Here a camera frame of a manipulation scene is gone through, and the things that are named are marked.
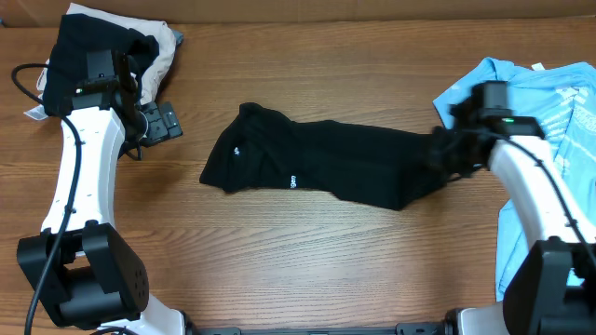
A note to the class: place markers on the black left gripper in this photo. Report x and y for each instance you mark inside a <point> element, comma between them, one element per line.
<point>155,123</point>

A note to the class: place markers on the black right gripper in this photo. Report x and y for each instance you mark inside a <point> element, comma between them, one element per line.
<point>436,154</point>

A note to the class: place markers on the black Sydrogen t-shirt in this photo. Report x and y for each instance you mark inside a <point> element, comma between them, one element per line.
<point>377,166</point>

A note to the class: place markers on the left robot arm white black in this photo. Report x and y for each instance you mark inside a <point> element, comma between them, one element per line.
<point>83,272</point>

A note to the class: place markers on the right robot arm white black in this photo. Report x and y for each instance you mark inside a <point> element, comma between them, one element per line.
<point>553,292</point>

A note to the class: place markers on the folded grey-white bottom garment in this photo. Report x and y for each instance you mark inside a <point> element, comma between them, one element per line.
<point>35,109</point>

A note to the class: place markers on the folded beige garment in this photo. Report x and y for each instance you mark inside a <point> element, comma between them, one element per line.
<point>145,27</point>

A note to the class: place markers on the light blue t-shirt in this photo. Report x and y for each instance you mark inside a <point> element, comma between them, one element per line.
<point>563,102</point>

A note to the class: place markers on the folded black garment on pile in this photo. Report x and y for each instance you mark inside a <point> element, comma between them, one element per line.
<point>80,34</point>

